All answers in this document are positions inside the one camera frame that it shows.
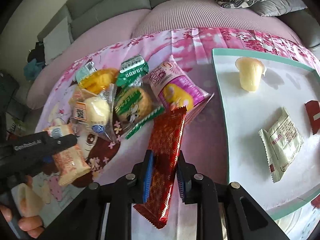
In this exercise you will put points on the beige barcode bread pack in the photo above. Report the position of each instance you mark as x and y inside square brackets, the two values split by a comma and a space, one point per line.
[70, 163]

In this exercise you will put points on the teal cloth on sofa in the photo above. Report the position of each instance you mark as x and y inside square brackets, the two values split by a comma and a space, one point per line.
[32, 69]

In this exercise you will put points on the dark clothes pile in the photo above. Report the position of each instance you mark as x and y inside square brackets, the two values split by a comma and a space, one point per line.
[37, 53]

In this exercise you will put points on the clear white bun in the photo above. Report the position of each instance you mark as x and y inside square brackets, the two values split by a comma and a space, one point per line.
[95, 111]

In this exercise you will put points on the red gold long wafer pack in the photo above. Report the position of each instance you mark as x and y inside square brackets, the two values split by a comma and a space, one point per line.
[165, 143]

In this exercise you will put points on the person's left hand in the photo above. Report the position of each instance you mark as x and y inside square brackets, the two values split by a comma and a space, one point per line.
[33, 226]

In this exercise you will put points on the green round rice cracker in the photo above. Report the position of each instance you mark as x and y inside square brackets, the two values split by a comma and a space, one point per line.
[134, 107]

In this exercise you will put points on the cartoon girl pink tablecloth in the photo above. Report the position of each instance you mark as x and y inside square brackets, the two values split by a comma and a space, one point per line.
[203, 140]

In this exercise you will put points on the green white biscuit pack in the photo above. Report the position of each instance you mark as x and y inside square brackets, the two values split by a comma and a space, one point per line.
[132, 71]

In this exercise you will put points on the yellow jelly cup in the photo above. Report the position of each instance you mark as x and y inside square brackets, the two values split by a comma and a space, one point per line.
[250, 72]
[28, 202]

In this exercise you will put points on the pink cake package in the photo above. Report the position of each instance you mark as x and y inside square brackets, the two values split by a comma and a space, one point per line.
[174, 89]

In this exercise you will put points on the dark red packet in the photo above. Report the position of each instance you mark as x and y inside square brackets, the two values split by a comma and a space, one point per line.
[313, 112]

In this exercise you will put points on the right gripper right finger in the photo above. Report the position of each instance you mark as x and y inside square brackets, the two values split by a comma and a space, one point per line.
[185, 175]

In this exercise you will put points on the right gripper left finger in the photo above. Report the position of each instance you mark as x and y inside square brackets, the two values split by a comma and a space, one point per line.
[143, 172]

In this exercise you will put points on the white small sachet packet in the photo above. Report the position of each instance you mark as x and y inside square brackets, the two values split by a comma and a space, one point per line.
[282, 142]

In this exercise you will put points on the grey pillow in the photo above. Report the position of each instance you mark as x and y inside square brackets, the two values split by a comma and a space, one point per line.
[270, 8]

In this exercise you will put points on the yellow snack bag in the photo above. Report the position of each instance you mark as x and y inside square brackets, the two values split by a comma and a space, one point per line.
[99, 80]

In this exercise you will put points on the small green biscuit pack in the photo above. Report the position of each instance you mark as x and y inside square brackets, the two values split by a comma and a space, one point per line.
[84, 71]

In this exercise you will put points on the light grey cushion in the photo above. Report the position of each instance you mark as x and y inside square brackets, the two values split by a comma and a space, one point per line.
[57, 41]

